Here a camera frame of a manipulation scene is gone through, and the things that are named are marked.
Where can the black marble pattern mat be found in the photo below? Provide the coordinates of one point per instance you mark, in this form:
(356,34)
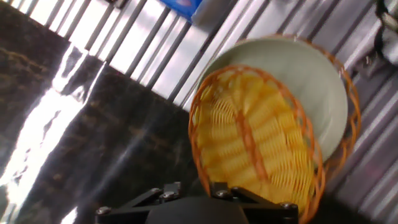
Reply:
(93,140)

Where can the blue object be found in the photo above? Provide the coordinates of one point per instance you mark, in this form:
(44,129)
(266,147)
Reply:
(182,6)

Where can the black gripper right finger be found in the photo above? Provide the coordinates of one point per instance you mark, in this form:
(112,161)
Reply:
(222,193)

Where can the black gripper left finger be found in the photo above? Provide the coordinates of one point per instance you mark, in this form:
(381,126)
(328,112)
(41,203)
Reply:
(168,190)

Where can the orange woven basket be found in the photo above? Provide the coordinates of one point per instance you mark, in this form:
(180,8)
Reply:
(354,102)

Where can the pale green plate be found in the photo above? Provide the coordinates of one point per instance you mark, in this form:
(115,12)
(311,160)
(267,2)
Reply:
(311,81)

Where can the yellow orange woven basket dish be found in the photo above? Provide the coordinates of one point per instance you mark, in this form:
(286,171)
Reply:
(255,140)

